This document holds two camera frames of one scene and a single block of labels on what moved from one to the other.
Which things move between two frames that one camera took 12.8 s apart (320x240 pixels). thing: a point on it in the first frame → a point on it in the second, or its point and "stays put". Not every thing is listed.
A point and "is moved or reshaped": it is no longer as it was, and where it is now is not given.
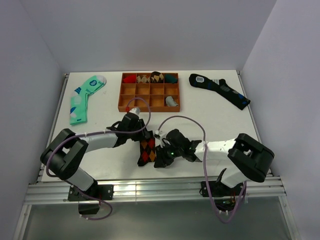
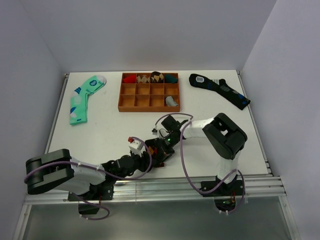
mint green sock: (79, 98) stays put
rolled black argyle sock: (156, 77) stays put
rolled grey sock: (170, 101) stays put
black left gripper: (143, 134) → (144, 161)
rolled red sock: (130, 79) stays put
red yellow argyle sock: (148, 153) is moved or reshaped
